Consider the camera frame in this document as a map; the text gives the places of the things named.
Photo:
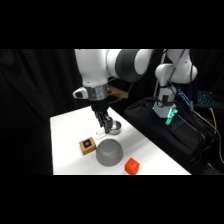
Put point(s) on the blue lit electronics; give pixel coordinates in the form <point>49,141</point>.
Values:
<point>204,98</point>

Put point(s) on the wooden block with blue dot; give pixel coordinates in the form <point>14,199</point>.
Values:
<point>87,145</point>

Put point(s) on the grey upturned bowl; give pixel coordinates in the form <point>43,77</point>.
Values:
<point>109,152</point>

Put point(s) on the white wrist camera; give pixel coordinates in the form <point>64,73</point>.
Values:
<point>80,93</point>

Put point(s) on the small silver metal pot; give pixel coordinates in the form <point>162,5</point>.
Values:
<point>115,128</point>

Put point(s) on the black curtain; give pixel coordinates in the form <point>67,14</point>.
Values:
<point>33,110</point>

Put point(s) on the black robot stand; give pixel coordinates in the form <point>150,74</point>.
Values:
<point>163,133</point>

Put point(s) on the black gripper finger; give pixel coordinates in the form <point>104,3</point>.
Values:
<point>107,124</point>
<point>100,121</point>

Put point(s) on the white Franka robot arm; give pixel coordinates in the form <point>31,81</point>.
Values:
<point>96,66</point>

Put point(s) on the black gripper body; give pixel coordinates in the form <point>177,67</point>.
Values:
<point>100,108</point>

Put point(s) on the tan wooden object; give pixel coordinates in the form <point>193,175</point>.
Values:
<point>117,92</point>

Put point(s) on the orange cube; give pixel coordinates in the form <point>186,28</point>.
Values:
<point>132,165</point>

